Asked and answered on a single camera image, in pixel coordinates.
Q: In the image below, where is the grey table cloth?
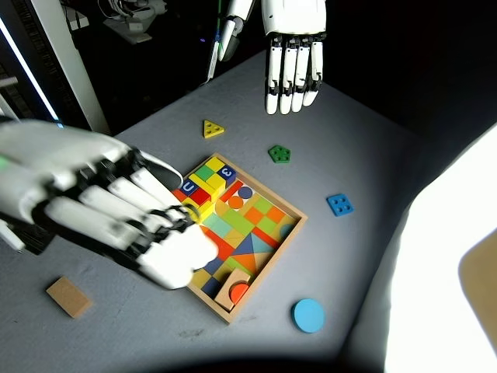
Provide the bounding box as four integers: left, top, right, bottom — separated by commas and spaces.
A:
0, 49, 497, 373

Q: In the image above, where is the white vertical post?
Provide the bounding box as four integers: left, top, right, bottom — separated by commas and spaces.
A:
30, 0, 113, 137

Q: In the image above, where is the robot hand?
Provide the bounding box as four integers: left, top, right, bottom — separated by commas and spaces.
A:
218, 0, 328, 116
0, 118, 219, 291

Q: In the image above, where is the blue round disc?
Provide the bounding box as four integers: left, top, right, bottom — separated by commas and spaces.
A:
290, 298, 326, 334

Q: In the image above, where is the flat wooden plank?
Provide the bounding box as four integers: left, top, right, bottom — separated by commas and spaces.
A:
45, 274, 94, 319

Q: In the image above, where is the tan rounded board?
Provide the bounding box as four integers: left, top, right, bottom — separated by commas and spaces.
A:
457, 228, 497, 373

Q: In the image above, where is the green and white pole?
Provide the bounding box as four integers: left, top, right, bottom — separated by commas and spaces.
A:
200, 0, 225, 85

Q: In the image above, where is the white light strip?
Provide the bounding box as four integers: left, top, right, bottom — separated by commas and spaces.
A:
0, 17, 64, 128

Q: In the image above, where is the wooden block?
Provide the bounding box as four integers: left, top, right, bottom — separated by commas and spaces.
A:
214, 267, 252, 312

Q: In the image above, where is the yellow triangle peg block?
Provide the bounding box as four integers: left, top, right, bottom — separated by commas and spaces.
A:
202, 119, 226, 140

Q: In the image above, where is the wooden tray with printed floor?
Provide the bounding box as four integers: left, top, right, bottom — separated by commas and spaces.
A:
172, 152, 310, 324

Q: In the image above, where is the green pentagon peg block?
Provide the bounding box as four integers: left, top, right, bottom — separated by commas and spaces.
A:
267, 144, 294, 166

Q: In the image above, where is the blue square peg block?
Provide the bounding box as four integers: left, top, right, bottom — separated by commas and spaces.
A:
325, 193, 355, 218

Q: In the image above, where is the white equipment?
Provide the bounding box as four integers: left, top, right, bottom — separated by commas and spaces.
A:
61, 0, 169, 46

